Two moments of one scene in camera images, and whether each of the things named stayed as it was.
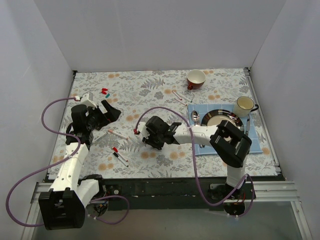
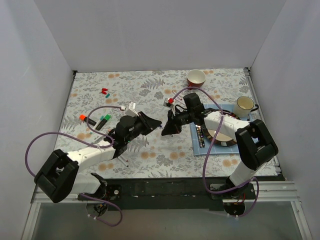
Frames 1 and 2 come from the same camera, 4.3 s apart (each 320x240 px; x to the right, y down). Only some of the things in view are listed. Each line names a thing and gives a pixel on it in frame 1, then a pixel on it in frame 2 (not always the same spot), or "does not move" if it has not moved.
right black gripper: [149, 139] → [175, 122]
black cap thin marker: [120, 159] does not move
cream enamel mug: [244, 106] does not move
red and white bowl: [196, 79] does not move
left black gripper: [102, 113] → [144, 121]
